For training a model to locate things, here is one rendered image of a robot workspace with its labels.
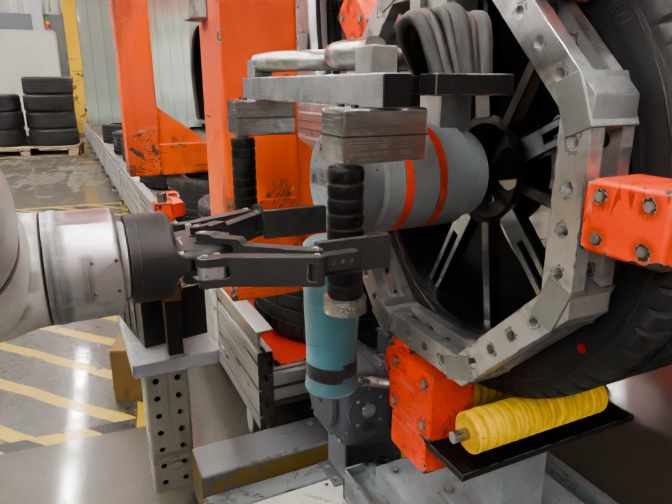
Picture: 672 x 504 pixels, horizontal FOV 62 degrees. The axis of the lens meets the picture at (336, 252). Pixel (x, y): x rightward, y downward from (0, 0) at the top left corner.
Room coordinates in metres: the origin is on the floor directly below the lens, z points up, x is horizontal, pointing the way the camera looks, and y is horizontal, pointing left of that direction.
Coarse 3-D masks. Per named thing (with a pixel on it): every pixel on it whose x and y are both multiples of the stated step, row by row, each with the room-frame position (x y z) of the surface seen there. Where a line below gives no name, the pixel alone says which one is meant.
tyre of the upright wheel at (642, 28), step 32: (608, 0) 0.63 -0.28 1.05; (640, 0) 0.60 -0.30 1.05; (608, 32) 0.63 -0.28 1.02; (640, 32) 0.59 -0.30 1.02; (640, 64) 0.59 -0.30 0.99; (640, 96) 0.59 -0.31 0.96; (640, 128) 0.58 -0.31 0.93; (640, 160) 0.58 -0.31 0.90; (416, 288) 0.93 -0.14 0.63; (640, 288) 0.56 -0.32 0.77; (608, 320) 0.58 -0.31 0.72; (640, 320) 0.55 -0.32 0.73; (544, 352) 0.66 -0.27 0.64; (576, 352) 0.62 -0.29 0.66; (608, 352) 0.58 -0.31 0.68; (640, 352) 0.57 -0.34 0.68; (512, 384) 0.71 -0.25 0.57; (544, 384) 0.66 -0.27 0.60; (576, 384) 0.62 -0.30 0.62
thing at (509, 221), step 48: (480, 0) 0.86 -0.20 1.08; (480, 96) 0.84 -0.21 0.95; (528, 96) 0.77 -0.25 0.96; (528, 144) 0.75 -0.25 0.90; (528, 192) 0.74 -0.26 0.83; (432, 240) 1.00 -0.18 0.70; (480, 240) 1.04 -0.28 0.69; (528, 240) 0.73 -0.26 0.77; (432, 288) 0.91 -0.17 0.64; (480, 288) 0.93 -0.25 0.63; (528, 288) 0.95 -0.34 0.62; (480, 336) 0.77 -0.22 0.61
